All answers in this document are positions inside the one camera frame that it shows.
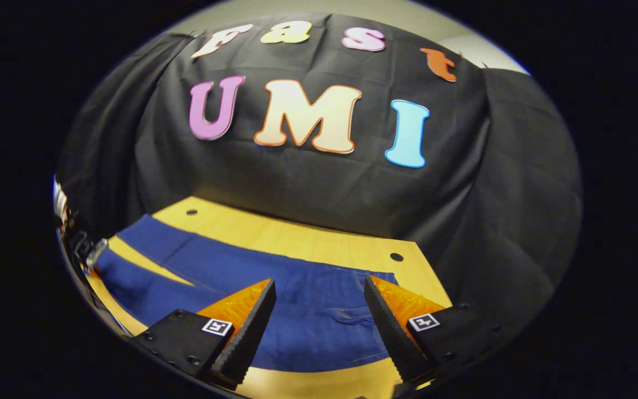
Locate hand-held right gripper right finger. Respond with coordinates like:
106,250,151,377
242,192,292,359
363,275,522,386

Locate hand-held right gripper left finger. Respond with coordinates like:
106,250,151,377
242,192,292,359
130,278,277,388

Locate blue denim jeans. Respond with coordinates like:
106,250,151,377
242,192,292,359
95,215,400,373

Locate black backdrop cloth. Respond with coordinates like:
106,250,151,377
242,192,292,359
55,12,584,333

